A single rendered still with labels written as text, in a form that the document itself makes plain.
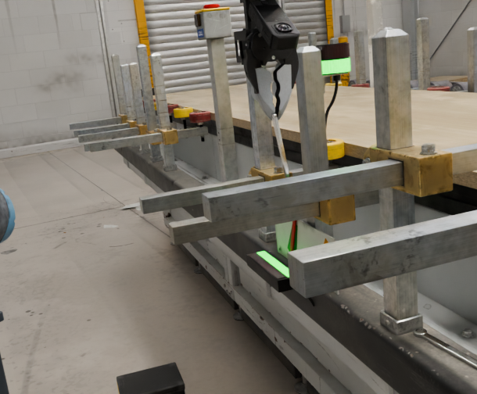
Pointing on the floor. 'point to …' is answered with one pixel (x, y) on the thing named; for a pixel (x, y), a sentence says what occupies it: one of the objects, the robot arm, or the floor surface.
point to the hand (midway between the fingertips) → (276, 112)
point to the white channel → (374, 14)
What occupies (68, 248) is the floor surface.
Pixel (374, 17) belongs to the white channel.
